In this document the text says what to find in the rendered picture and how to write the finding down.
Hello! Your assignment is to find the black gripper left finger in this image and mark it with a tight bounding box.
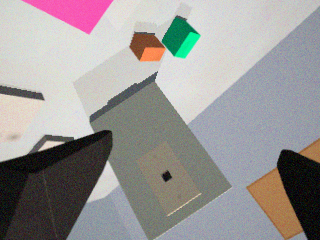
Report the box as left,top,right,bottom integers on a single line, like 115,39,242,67
0,130,113,240

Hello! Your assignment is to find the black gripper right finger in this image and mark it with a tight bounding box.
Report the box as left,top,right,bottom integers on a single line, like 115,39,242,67
277,149,320,240

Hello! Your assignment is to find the green block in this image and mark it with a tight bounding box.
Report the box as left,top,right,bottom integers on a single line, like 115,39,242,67
161,18,200,58

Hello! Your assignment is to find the pink square marked zone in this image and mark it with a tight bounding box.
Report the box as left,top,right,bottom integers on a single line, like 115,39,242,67
22,0,113,35

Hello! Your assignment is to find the brown and orange block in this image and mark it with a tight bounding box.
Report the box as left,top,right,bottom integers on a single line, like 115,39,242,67
129,34,166,61

